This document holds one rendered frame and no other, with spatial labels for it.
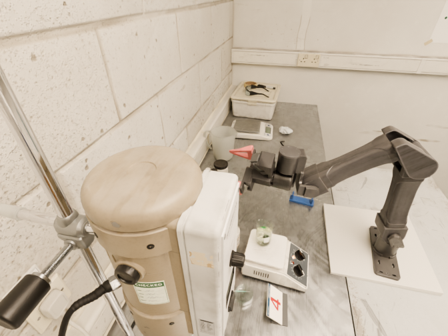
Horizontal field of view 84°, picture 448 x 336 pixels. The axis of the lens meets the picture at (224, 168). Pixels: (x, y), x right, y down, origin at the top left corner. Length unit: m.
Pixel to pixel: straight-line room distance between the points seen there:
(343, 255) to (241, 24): 1.61
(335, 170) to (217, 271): 0.54
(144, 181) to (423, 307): 0.90
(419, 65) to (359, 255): 1.46
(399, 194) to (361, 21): 1.41
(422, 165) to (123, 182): 0.66
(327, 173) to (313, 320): 0.41
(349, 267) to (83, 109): 0.88
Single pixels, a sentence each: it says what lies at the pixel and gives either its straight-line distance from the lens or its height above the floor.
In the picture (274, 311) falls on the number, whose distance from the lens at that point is 0.80.
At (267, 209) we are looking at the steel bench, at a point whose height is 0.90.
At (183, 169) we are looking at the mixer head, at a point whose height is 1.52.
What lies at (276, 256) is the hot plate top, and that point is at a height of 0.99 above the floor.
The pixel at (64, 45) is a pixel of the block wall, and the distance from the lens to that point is 0.60.
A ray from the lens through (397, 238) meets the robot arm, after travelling 0.92.
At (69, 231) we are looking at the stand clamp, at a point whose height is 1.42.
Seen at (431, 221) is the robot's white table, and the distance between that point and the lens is 1.29.
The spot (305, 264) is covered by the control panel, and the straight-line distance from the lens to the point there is 0.88.
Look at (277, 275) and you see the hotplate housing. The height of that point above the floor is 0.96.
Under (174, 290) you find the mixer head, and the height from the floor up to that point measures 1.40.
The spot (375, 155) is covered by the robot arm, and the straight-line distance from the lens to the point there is 0.71.
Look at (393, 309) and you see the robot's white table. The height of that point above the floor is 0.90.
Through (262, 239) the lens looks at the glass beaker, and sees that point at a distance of 0.79.
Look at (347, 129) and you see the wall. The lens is 2.25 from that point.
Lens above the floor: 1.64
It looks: 36 degrees down
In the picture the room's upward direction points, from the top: straight up
